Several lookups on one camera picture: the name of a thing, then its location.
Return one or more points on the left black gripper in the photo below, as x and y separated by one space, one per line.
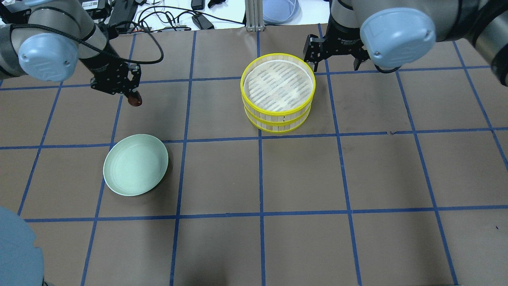
101 63

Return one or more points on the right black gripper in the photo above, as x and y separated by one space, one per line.
342 36

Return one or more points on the brown steamed bun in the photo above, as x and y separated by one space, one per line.
134 99

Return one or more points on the yellow bamboo steamer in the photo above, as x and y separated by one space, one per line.
277 84
278 124

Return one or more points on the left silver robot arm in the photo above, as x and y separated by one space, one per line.
58 35

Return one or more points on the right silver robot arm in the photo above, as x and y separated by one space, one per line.
392 33

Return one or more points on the blue plate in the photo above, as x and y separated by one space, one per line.
279 11

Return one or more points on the light green plate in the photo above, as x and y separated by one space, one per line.
135 165

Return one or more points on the black power adapter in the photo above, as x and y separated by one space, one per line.
202 22

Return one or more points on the aluminium frame post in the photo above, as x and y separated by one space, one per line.
254 15

